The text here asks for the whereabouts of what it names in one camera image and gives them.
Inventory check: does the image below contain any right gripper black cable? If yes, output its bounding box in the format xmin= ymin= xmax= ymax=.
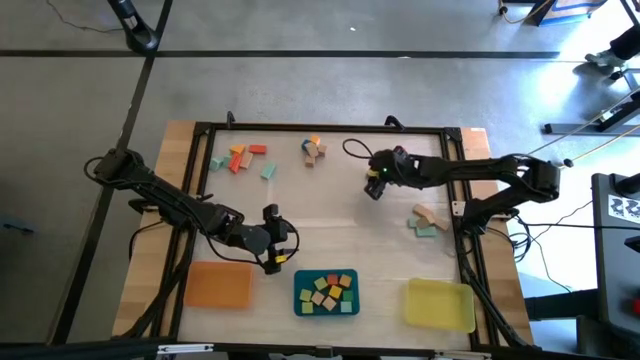
xmin=341 ymin=138 xmax=375 ymax=162

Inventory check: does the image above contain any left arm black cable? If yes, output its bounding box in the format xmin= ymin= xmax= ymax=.
xmin=127 ymin=218 xmax=169 ymax=262

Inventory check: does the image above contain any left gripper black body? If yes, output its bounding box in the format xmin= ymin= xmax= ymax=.
xmin=244 ymin=202 xmax=299 ymax=276

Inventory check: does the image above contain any person's leg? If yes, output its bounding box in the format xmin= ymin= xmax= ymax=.
xmin=609 ymin=24 xmax=640 ymax=62

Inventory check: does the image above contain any straight black cable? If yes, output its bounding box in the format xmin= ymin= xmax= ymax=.
xmin=524 ymin=222 xmax=640 ymax=232

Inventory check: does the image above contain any thin black floor cable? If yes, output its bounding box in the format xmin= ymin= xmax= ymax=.
xmin=559 ymin=199 xmax=594 ymax=221

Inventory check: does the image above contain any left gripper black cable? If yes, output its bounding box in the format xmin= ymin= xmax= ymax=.
xmin=284 ymin=219 xmax=301 ymax=264

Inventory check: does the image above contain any long yellow floor cable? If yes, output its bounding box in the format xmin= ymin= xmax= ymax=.
xmin=524 ymin=124 xmax=640 ymax=171

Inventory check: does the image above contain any dark floor object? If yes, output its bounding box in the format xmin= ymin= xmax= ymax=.
xmin=1 ymin=222 xmax=35 ymax=236

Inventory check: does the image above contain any black metal table frame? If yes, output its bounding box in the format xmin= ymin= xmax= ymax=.
xmin=117 ymin=121 xmax=544 ymax=351

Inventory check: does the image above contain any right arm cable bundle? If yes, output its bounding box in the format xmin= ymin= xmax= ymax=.
xmin=499 ymin=214 xmax=574 ymax=294

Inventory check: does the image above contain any black desk base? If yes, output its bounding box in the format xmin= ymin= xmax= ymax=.
xmin=543 ymin=82 xmax=640 ymax=136

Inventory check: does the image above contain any orange plastic tray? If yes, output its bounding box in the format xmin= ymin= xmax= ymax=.
xmin=184 ymin=260 xmax=255 ymax=309

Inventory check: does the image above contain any short yellow cable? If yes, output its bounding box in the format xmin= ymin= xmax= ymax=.
xmin=497 ymin=2 xmax=540 ymax=25

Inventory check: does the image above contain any white printed sticker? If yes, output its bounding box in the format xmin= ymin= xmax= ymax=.
xmin=606 ymin=193 xmax=640 ymax=225

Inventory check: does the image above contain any person's shoe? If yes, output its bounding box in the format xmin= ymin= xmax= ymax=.
xmin=583 ymin=49 xmax=626 ymax=69

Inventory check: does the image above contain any silver metal bracket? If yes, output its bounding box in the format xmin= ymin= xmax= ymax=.
xmin=156 ymin=343 xmax=215 ymax=357
xmin=432 ymin=349 xmax=492 ymax=360

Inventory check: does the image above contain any teal plastic tray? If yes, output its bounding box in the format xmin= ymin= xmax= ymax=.
xmin=293 ymin=268 xmax=361 ymax=317

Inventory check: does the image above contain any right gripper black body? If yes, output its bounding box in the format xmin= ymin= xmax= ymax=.
xmin=363 ymin=145 xmax=414 ymax=202

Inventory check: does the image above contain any blue and white box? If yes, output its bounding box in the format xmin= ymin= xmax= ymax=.
xmin=523 ymin=0 xmax=609 ymax=27

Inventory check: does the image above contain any white work surface sheet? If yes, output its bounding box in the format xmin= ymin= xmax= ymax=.
xmin=178 ymin=129 xmax=475 ymax=350

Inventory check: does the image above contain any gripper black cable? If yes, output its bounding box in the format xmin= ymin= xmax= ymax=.
xmin=341 ymin=138 xmax=375 ymax=162
xmin=284 ymin=219 xmax=301 ymax=264

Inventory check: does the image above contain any black equipment cabinet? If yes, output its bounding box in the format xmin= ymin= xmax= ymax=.
xmin=524 ymin=171 xmax=640 ymax=360

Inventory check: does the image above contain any yellow plastic tray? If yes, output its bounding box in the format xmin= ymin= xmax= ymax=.
xmin=403 ymin=277 xmax=477 ymax=334

